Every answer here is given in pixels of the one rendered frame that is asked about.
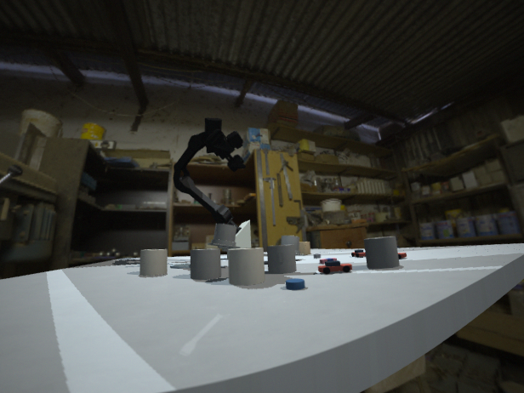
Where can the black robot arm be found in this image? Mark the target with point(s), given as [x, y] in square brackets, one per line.
[221, 214]

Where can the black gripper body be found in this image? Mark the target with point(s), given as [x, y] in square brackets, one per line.
[223, 155]

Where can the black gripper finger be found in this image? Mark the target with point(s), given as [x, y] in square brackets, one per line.
[238, 163]
[220, 144]

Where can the blue short cylinder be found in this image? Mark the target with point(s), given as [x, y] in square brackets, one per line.
[295, 284]

